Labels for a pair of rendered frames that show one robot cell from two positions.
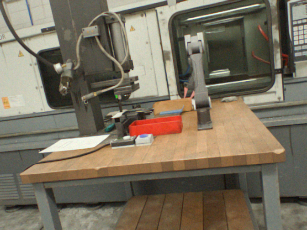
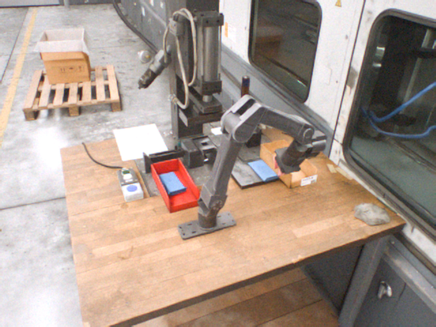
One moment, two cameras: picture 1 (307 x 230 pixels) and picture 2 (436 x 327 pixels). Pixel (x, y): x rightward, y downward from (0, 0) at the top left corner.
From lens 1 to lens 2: 1.39 m
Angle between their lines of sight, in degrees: 54
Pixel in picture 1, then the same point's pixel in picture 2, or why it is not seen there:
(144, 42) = (344, 35)
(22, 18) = not seen: outside the picture
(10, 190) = not seen: hidden behind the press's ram
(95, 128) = (178, 133)
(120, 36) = (200, 47)
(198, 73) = (216, 163)
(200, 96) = (206, 193)
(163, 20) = (370, 14)
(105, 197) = not seen: hidden behind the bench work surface
